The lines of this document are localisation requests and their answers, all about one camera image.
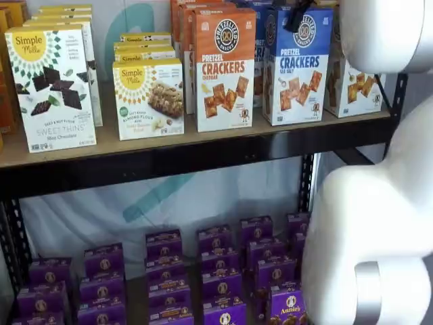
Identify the Simple Mills mint chocolate box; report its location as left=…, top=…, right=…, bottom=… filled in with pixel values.
left=30, top=14, right=93, bottom=22
left=22, top=19, right=104, bottom=128
left=36, top=9, right=93, bottom=16
left=39, top=3, right=93, bottom=11
left=4, top=24, right=97, bottom=154

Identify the yellow pretzel crackers box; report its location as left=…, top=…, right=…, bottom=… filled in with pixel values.
left=323, top=9, right=388, bottom=119

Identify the black metal shelf rack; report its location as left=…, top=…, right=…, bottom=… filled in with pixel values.
left=0, top=70, right=409, bottom=305

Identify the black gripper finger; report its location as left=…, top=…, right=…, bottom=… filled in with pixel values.
left=283, top=0, right=317, bottom=32

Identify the orange pretzel crackers box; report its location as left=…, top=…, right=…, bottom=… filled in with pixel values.
left=191, top=7, right=256, bottom=133
left=170, top=0, right=235, bottom=52
left=179, top=3, right=237, bottom=115

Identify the yellow orange snack box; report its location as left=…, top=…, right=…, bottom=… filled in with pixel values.
left=5, top=0, right=30, bottom=28
left=0, top=8, right=23, bottom=135

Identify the Simple Mills almond bars box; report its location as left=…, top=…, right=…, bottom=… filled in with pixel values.
left=114, top=46, right=177, bottom=64
left=114, top=41, right=172, bottom=49
left=112, top=58, right=185, bottom=142
left=120, top=32, right=173, bottom=45

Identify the purple Annie's box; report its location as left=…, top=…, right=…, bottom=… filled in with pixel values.
left=256, top=288, right=308, bottom=325
left=16, top=282, right=69, bottom=316
left=202, top=269, right=243, bottom=299
left=287, top=212, right=311, bottom=238
left=240, top=215, right=274, bottom=245
left=148, top=305, right=195, bottom=325
left=11, top=312, right=66, bottom=325
left=29, top=257, right=73, bottom=286
left=145, top=230, right=183, bottom=259
left=77, top=303, right=127, bottom=325
left=145, top=255, right=185, bottom=280
left=84, top=242, right=124, bottom=278
left=246, top=238, right=286, bottom=269
left=200, top=248, right=240, bottom=274
left=148, top=289, right=192, bottom=311
left=293, top=232, right=307, bottom=253
left=255, top=258, right=298, bottom=289
left=202, top=297, right=248, bottom=325
left=197, top=224, right=234, bottom=252
left=147, top=276, right=191, bottom=295
left=79, top=275, right=126, bottom=306

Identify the blue white pretzel crackers box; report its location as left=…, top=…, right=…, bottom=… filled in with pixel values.
left=263, top=5, right=335, bottom=127
left=232, top=0, right=275, bottom=9
left=252, top=2, right=272, bottom=109

